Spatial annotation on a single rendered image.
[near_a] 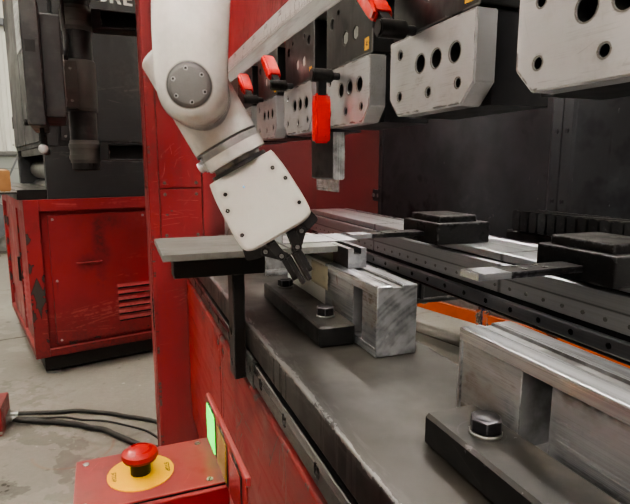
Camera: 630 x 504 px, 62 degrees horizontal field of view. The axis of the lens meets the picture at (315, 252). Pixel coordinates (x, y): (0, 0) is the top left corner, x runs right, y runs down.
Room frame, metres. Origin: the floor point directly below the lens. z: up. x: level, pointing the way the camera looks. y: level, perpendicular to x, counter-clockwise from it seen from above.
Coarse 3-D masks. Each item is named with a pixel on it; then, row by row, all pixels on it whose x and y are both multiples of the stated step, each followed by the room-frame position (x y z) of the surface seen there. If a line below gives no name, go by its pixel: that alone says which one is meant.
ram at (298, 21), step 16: (240, 0) 1.32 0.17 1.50; (256, 0) 1.17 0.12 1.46; (272, 0) 1.06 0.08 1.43; (320, 0) 0.82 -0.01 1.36; (336, 0) 0.76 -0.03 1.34; (240, 16) 1.32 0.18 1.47; (256, 16) 1.18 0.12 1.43; (304, 16) 0.89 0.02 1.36; (320, 16) 0.83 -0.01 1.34; (240, 32) 1.32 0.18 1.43; (288, 32) 0.97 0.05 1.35; (256, 48) 1.18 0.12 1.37; (272, 48) 1.06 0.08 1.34; (240, 64) 1.33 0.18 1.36; (256, 64) 1.20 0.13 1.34
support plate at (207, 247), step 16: (160, 240) 0.87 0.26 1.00; (176, 240) 0.87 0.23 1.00; (192, 240) 0.87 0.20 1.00; (208, 240) 0.87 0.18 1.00; (224, 240) 0.87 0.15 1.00; (160, 256) 0.76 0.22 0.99; (176, 256) 0.73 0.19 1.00; (192, 256) 0.73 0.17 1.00; (208, 256) 0.74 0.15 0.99; (224, 256) 0.75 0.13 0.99; (240, 256) 0.76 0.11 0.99
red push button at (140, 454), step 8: (128, 448) 0.55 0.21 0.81; (136, 448) 0.55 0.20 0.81; (144, 448) 0.55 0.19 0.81; (152, 448) 0.55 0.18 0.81; (128, 456) 0.53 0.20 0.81; (136, 456) 0.53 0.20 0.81; (144, 456) 0.54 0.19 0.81; (152, 456) 0.54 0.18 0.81; (128, 464) 0.53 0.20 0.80; (136, 464) 0.53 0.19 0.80; (144, 464) 0.53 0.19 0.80; (136, 472) 0.54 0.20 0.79; (144, 472) 0.54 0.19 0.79
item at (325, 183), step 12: (336, 132) 0.85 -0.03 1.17; (312, 144) 0.94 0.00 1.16; (324, 144) 0.89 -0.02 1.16; (336, 144) 0.85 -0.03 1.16; (312, 156) 0.94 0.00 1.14; (324, 156) 0.89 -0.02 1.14; (336, 156) 0.85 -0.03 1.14; (312, 168) 0.94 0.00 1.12; (324, 168) 0.89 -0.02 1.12; (336, 168) 0.85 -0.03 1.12; (324, 180) 0.91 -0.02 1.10; (336, 180) 0.86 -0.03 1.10
